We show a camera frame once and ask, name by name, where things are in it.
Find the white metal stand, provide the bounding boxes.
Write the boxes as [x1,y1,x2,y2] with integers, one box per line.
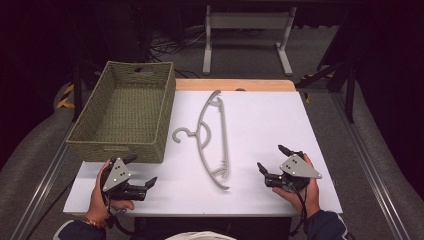
[202,5,298,77]

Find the wooden table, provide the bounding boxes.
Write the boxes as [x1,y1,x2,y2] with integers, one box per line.
[174,78,297,93]

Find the orange bracelet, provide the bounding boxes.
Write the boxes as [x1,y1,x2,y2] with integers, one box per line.
[82,216,106,230]

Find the yellow black floor tape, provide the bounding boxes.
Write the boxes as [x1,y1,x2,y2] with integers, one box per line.
[55,82,76,110]

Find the white board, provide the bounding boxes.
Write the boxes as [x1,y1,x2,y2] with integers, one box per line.
[62,90,344,218]

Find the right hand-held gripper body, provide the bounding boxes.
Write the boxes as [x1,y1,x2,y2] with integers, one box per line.
[264,152,323,193]

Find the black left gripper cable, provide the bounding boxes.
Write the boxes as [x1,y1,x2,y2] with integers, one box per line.
[105,199,136,238]

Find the green woven basket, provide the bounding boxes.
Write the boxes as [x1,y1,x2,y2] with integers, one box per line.
[65,60,177,164]

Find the person's right hand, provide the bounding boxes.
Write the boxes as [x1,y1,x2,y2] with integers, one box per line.
[271,153,323,220]

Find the grey floor rail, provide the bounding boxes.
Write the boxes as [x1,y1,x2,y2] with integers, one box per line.
[331,91,419,240]
[9,138,74,240]

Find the black floor cables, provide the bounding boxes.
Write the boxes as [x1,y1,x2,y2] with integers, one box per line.
[148,28,208,80]

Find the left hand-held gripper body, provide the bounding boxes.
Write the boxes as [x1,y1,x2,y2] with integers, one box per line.
[101,157,148,202]

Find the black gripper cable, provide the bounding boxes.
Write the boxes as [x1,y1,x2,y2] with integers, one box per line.
[288,182,308,237]
[105,199,136,238]

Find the person's left hand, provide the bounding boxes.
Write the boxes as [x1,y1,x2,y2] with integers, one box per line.
[85,159,136,225]

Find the black metal stand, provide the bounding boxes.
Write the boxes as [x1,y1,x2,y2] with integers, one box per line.
[70,58,103,123]
[294,58,357,125]

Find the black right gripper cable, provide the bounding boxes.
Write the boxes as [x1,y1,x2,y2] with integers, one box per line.
[288,182,308,237]

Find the white cloth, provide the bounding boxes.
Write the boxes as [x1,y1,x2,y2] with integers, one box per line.
[164,230,238,240]

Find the grey plastic clothes hanger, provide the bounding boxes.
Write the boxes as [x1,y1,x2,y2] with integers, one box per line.
[171,89,231,191]

